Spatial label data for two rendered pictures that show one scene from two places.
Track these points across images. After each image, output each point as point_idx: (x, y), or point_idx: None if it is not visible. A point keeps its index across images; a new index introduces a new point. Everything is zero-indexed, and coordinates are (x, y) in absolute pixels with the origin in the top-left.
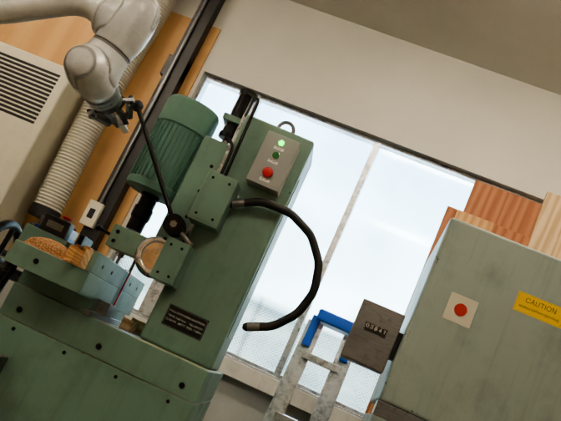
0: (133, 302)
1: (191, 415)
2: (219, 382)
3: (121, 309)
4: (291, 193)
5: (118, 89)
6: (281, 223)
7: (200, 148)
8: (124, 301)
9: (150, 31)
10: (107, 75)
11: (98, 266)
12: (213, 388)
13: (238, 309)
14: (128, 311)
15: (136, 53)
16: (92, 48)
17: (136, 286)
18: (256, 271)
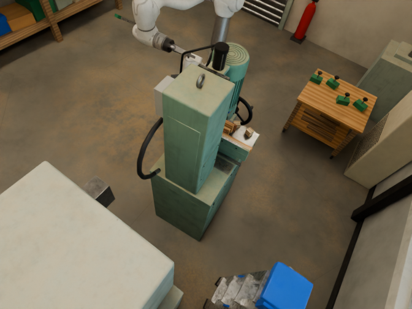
0: (240, 155)
1: (156, 183)
2: (206, 206)
3: (225, 151)
4: (164, 121)
5: (155, 41)
6: (177, 139)
7: None
8: (225, 148)
9: (135, 15)
10: (137, 37)
11: None
12: (192, 199)
13: (165, 163)
14: (240, 158)
15: (140, 26)
16: (134, 25)
17: (234, 146)
18: (166, 152)
